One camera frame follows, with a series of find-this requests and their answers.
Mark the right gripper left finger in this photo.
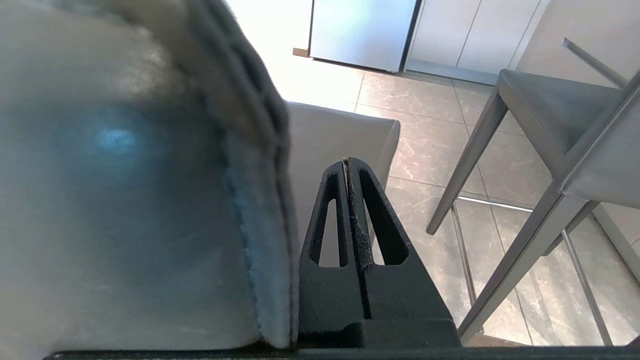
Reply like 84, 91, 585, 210
298, 161, 372, 348

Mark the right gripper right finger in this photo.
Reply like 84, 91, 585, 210
347, 157, 462, 348

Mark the white cloth towel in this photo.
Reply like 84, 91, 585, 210
0, 0, 402, 360

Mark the grey leather bar stool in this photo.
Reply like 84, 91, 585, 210
426, 38, 640, 347

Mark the white kitchen cabinet door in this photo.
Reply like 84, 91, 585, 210
409, 0, 483, 68
456, 0, 543, 74

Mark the stainless steel refrigerator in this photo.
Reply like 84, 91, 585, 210
307, 0, 422, 74

